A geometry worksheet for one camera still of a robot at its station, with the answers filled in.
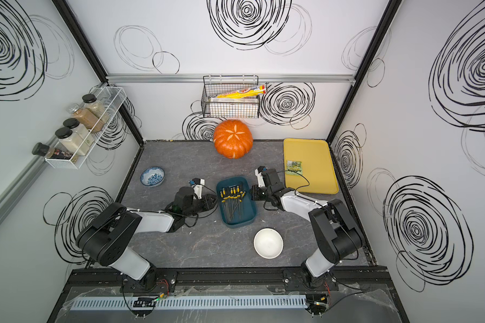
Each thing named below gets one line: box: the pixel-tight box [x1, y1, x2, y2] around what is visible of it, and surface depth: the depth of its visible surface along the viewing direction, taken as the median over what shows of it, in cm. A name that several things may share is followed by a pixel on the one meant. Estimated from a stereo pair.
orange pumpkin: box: [212, 119, 254, 160], surface depth 107 cm
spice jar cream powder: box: [54, 127, 91, 156], surface depth 67 cm
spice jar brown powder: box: [67, 103, 105, 133], surface depth 74 cm
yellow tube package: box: [208, 84, 268, 99], surface depth 89 cm
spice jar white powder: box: [62, 117, 96, 144], surface depth 69 cm
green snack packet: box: [285, 160, 303, 176], surface depth 109 cm
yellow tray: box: [283, 138, 340, 195], surface depth 113 cm
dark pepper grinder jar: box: [31, 142, 56, 159], surface depth 61 cm
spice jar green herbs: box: [82, 93, 110, 124], surface depth 77 cm
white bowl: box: [253, 227, 284, 260], surface depth 82 cm
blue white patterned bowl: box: [140, 166, 166, 188], surface depth 104 cm
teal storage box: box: [216, 175, 258, 229], surface depth 95 cm
